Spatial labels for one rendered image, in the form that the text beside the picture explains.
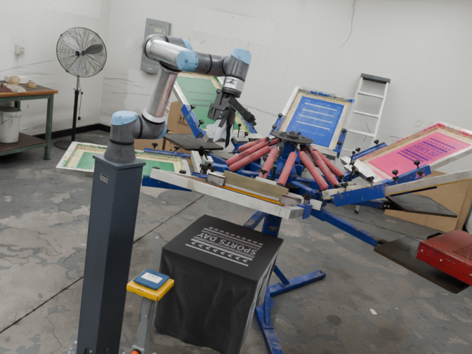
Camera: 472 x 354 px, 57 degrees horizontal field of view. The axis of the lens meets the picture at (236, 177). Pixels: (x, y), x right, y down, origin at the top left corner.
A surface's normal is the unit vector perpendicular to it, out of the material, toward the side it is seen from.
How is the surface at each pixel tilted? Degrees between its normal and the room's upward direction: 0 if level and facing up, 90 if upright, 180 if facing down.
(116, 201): 90
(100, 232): 90
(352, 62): 90
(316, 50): 90
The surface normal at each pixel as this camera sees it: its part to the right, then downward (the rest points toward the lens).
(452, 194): -0.28, 0.03
